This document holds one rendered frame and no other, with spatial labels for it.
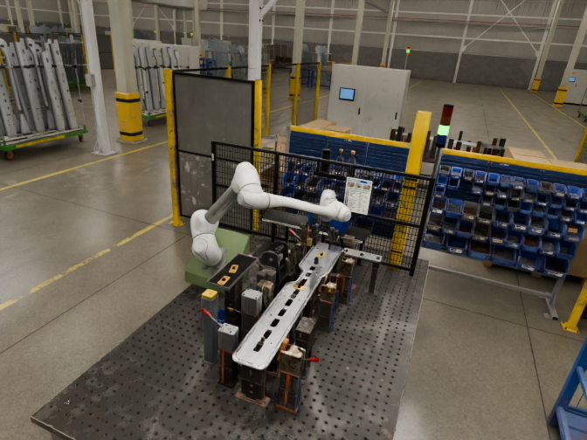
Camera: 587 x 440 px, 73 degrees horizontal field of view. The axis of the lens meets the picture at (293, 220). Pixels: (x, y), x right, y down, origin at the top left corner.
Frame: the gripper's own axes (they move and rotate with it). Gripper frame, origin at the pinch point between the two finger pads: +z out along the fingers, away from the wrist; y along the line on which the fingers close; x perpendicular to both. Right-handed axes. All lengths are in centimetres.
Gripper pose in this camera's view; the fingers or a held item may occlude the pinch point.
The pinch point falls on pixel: (322, 244)
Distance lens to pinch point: 286.4
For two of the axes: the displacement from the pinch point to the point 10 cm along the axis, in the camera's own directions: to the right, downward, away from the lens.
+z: -0.8, 9.1, 4.1
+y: 9.3, 2.2, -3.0
